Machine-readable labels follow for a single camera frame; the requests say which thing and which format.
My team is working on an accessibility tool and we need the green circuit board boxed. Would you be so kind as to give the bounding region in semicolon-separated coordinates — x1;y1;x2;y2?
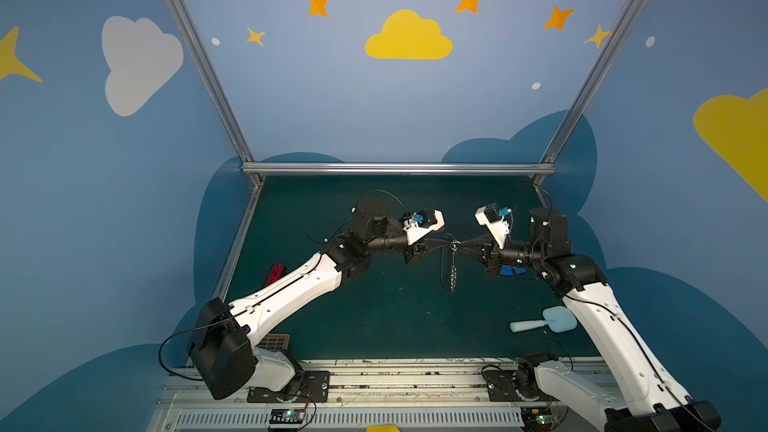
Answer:
267;408;308;429
521;408;568;432

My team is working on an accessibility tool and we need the left side frame bar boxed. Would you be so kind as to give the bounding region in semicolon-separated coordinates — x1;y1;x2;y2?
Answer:
214;185;262;300

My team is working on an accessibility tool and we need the brown slotted spatula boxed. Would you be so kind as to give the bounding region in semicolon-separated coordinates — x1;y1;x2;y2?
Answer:
257;333;290;352

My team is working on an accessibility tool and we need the yellow object bottom edge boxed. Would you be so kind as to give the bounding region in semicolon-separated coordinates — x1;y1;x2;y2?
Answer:
365;425;400;432

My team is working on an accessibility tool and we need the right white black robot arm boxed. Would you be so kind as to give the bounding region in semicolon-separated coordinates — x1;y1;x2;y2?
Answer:
458;204;722;431

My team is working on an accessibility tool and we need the left aluminium frame post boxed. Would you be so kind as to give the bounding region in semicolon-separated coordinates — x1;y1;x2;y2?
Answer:
164;0;253;164

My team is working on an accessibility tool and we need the right side frame bar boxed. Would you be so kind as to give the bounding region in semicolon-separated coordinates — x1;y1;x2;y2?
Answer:
533;183;553;209

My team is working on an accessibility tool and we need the blue toy shovel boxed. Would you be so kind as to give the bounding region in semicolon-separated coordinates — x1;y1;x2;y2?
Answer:
500;265;527;277

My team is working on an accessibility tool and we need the right green circuit board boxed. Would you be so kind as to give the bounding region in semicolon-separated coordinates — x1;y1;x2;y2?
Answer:
521;408;568;432

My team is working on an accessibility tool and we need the left green circuit board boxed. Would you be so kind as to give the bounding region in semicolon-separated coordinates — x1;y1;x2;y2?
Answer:
267;408;308;429

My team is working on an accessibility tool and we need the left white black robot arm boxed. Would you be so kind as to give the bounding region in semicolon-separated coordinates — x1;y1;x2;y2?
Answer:
186;199;445;400

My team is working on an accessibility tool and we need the aluminium mounting rail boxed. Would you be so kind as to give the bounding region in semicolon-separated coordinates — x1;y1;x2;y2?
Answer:
157;357;621;407

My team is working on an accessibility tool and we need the aluminium frame post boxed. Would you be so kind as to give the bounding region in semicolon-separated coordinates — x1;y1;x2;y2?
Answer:
532;0;650;186
164;0;253;164

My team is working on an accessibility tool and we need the back aluminium frame bar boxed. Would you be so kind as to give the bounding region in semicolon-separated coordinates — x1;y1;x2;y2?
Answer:
241;162;556;176

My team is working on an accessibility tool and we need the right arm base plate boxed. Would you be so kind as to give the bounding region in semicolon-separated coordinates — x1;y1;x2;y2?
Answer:
480;367;550;402

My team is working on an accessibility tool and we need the light blue spatula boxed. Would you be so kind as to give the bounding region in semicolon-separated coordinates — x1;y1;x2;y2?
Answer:
509;306;578;333

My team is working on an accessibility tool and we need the right aluminium frame post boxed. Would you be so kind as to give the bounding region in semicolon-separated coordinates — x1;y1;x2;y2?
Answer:
532;0;650;186

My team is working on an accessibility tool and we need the red cylindrical bottle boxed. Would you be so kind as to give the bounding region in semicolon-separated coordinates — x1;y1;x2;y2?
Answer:
264;263;286;287

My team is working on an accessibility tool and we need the white slotted cable duct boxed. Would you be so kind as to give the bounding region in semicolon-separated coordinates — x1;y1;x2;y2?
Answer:
170;407;523;431

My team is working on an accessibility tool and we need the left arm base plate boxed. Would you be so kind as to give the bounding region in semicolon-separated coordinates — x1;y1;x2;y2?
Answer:
247;370;331;403

